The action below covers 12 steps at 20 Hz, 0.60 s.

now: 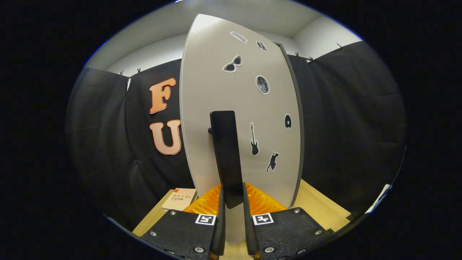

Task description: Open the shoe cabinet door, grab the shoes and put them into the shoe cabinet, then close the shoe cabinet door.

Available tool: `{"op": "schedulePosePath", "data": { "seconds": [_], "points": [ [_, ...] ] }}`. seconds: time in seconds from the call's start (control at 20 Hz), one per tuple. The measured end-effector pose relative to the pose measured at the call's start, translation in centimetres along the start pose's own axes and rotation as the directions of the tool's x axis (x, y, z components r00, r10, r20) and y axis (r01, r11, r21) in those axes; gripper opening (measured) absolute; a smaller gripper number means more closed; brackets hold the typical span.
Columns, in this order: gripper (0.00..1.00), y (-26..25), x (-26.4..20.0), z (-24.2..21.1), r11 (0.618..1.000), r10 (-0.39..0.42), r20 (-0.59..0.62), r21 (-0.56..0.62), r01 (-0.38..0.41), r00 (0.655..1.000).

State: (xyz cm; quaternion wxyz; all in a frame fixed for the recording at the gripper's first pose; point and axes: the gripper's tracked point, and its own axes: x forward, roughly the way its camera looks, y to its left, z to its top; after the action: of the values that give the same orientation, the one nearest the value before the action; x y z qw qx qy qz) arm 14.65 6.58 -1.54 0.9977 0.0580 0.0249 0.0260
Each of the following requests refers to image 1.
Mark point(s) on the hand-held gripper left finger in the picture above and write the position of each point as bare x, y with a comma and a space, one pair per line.
220, 234

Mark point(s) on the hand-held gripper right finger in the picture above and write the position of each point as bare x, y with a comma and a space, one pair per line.
249, 234

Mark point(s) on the beige shoe cabinet door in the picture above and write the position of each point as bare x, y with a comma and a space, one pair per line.
209, 90

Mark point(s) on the beige cover book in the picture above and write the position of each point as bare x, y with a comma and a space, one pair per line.
180, 198

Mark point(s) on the white board edge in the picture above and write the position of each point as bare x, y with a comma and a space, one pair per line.
379, 198

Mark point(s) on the black backdrop cloth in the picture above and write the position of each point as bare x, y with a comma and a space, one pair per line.
343, 126

